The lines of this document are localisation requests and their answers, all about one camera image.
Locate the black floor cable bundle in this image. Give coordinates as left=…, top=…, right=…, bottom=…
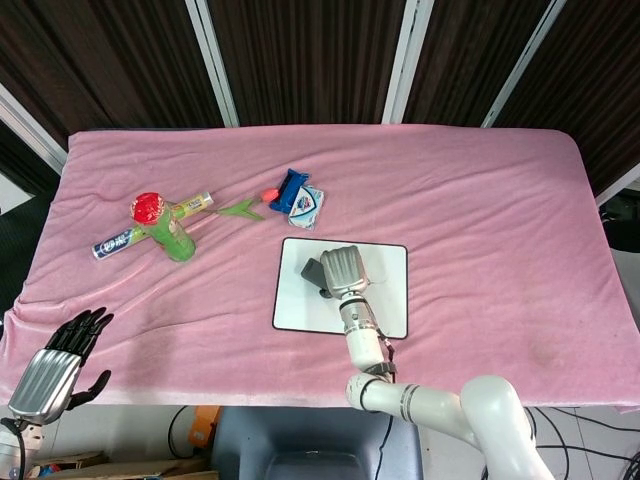
left=522, top=407, right=640, bottom=480

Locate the pink table cloth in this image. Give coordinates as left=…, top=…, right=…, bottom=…
left=0, top=123, right=640, bottom=414

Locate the grey blue chair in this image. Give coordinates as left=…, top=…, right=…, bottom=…
left=212, top=405, right=424, bottom=480

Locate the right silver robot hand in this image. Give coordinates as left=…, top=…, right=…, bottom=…
left=318, top=245, right=372, bottom=301

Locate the artificial orange tulip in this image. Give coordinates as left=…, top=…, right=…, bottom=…
left=212, top=187, right=280, bottom=222

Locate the toothpaste tube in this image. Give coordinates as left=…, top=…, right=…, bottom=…
left=91, top=192, right=215, bottom=262

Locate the orange plastic object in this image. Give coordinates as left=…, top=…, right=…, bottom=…
left=187, top=405, right=222, bottom=447

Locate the brown cardboard box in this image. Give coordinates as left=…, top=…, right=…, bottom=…
left=29, top=449, right=221, bottom=480

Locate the green chip can red lid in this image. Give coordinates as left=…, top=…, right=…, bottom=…
left=130, top=192, right=197, bottom=263

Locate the blue plastic holder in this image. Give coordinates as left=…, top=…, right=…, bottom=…
left=269, top=168, right=311, bottom=215

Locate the black bulky object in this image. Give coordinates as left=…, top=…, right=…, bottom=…
left=599, top=188, right=640, bottom=252

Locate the white board black edge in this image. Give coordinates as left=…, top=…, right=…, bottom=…
left=272, top=236, right=409, bottom=340

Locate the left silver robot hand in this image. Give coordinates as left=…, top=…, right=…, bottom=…
left=8, top=307, right=115, bottom=427

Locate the white screen frame post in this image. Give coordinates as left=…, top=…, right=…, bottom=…
left=594, top=162, right=640, bottom=207
left=482, top=0, right=567, bottom=129
left=382, top=0, right=434, bottom=126
left=0, top=83, right=69, bottom=175
left=184, top=0, right=240, bottom=128

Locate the white blue sachet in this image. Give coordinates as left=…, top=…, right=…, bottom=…
left=287, top=184, right=325, bottom=231

